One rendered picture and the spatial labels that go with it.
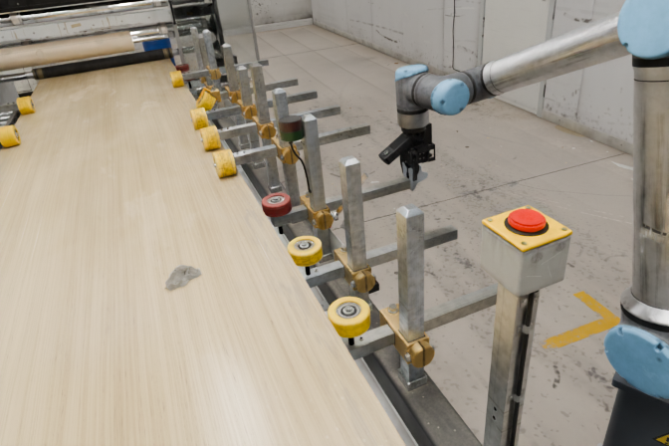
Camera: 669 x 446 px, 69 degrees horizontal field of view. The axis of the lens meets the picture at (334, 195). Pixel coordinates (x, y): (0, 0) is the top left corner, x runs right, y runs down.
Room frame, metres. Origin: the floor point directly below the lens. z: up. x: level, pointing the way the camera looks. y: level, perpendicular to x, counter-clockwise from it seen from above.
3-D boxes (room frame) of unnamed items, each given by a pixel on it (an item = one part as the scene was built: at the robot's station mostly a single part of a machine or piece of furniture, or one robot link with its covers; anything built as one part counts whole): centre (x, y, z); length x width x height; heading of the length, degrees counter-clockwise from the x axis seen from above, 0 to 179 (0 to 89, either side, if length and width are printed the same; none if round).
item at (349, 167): (0.94, -0.04, 0.87); 0.04 x 0.04 x 0.48; 20
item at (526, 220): (0.46, -0.21, 1.22); 0.04 x 0.04 x 0.02
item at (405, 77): (1.33, -0.25, 1.14); 0.10 x 0.09 x 0.12; 29
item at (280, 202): (1.18, 0.16, 0.85); 0.08 x 0.08 x 0.11
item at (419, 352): (0.73, -0.12, 0.81); 0.14 x 0.06 x 0.05; 20
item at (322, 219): (1.20, 0.06, 0.85); 0.14 x 0.06 x 0.05; 20
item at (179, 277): (0.87, 0.35, 0.91); 0.09 x 0.07 x 0.02; 144
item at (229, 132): (1.70, 0.18, 0.95); 0.50 x 0.04 x 0.04; 110
